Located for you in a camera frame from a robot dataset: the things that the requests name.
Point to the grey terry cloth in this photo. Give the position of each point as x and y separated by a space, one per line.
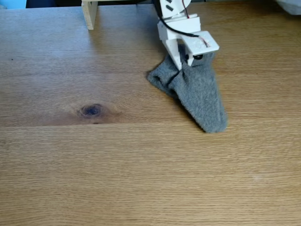
200 94

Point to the light wooden stand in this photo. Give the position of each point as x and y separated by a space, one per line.
90 14

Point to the pale grey object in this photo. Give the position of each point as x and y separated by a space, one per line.
290 5

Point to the dark background object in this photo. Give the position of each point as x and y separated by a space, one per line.
47 2

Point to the light blue background object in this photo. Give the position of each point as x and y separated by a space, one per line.
13 3

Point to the small black camera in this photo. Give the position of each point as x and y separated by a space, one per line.
198 56

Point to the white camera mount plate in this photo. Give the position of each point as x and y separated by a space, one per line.
202 43

